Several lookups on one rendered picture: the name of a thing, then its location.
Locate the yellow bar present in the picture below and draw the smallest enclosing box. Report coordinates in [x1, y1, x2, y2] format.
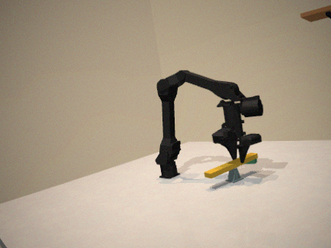
[204, 153, 258, 178]

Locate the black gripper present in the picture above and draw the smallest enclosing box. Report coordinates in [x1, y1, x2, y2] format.
[222, 118, 262, 163]

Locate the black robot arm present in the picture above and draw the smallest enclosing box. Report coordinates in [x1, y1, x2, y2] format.
[155, 70, 264, 178]

